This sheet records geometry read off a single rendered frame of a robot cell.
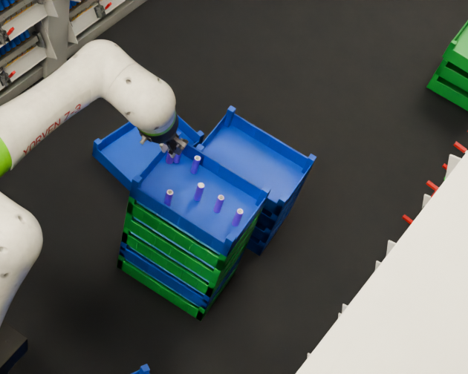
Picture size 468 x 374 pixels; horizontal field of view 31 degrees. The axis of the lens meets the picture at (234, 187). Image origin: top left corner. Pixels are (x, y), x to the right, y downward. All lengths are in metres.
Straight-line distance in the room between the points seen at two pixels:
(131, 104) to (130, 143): 1.07
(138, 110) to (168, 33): 1.43
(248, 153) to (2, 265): 1.20
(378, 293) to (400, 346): 0.04
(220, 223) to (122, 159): 0.65
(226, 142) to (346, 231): 0.52
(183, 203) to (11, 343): 0.55
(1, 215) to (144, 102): 0.39
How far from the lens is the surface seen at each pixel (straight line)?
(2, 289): 1.51
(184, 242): 2.17
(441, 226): 0.61
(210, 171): 2.23
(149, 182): 2.19
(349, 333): 0.54
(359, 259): 2.70
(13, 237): 1.44
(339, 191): 2.81
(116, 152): 2.72
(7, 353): 2.01
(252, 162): 2.48
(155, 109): 1.67
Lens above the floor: 2.22
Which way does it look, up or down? 55 degrees down
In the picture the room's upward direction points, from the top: 20 degrees clockwise
